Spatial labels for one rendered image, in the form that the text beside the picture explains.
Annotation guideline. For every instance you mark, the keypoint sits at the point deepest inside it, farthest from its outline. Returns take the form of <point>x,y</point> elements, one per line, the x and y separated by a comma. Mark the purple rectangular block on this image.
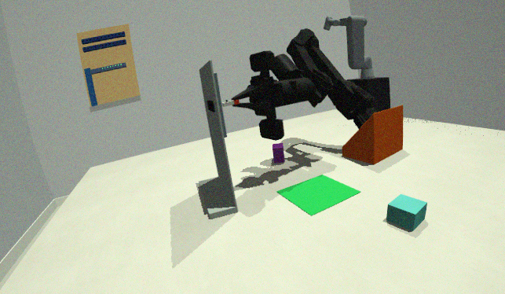
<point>278,153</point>

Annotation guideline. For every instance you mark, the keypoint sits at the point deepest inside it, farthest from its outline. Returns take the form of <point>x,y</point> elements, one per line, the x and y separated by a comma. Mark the teal box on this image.
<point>406,212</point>

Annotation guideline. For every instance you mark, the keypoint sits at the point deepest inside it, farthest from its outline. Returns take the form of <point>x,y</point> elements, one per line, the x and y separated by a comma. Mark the green square zone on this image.
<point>316,194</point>

